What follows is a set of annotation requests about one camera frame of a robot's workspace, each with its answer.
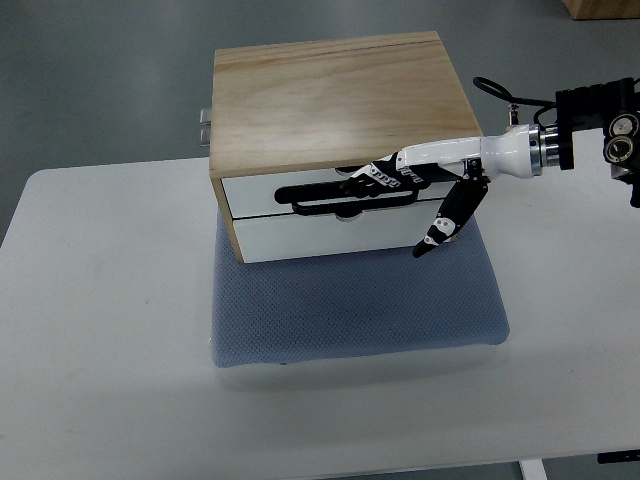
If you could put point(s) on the white drawer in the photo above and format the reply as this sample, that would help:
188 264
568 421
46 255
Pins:
252 196
293 236

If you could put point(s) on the blue grey cushion mat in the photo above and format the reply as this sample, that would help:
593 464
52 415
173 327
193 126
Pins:
353 305

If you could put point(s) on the wooden drawer cabinet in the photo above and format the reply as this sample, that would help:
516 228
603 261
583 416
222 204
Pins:
329 104

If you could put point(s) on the cardboard box corner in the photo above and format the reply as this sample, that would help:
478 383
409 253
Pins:
602 9

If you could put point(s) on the black bracket under table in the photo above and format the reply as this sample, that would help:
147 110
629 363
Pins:
618 457

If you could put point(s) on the black drawer handle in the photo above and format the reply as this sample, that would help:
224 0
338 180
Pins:
347 198

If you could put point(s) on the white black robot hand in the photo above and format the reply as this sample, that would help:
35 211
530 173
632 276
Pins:
469 163

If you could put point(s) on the metal clamp behind cabinet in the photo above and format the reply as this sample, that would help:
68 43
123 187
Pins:
205 127

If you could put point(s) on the white table leg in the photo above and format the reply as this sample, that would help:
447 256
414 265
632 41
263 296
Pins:
533 469

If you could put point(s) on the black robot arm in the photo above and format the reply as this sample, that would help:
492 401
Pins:
611 108

